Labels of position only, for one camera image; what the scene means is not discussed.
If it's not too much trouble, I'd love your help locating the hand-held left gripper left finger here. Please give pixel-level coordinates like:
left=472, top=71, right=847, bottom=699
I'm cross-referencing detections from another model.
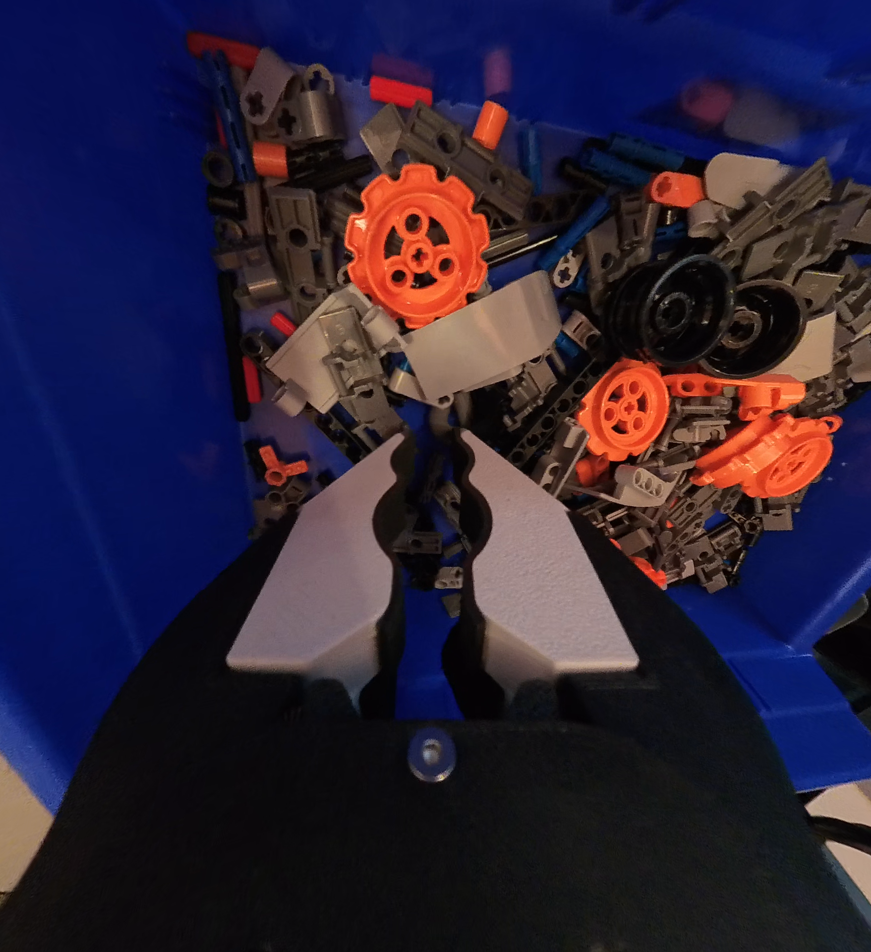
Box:
left=225, top=432, right=414, bottom=715

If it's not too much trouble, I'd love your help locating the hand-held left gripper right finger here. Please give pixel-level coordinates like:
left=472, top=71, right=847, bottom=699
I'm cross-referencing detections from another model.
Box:
left=451, top=429, right=643, bottom=718

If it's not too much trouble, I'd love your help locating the pile of small brick parts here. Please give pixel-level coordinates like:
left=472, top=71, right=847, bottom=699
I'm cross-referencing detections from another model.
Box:
left=183, top=30, right=871, bottom=596

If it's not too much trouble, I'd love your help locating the blue bin with square tag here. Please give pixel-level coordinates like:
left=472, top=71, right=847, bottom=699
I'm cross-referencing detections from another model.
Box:
left=0, top=0, right=871, bottom=812

